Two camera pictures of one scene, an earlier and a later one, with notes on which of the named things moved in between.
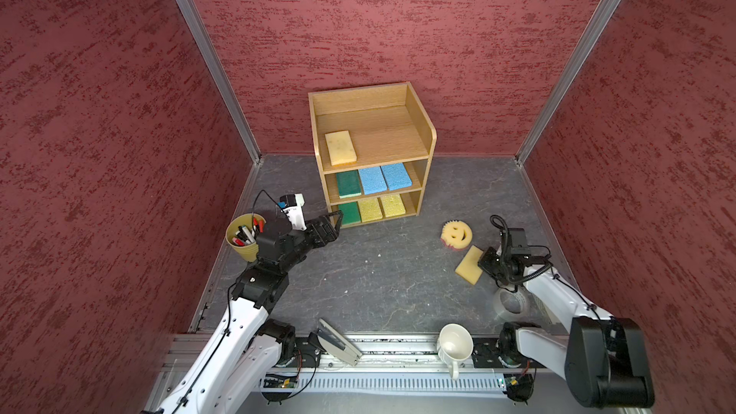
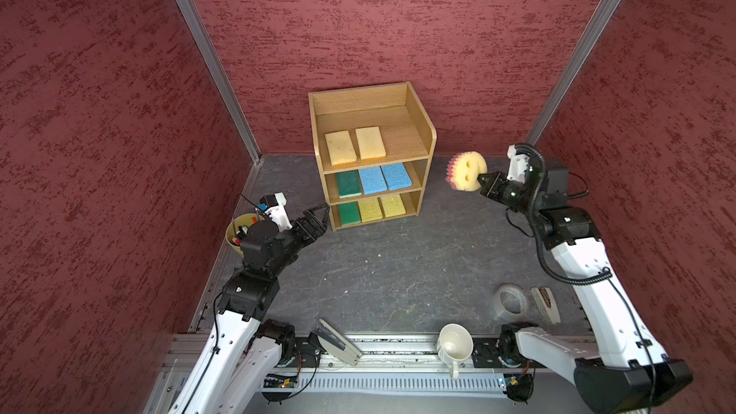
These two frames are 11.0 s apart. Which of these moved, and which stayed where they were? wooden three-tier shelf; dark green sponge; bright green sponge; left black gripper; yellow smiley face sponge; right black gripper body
Moved: left black gripper; yellow smiley face sponge; right black gripper body
Stayed: dark green sponge; bright green sponge; wooden three-tier shelf
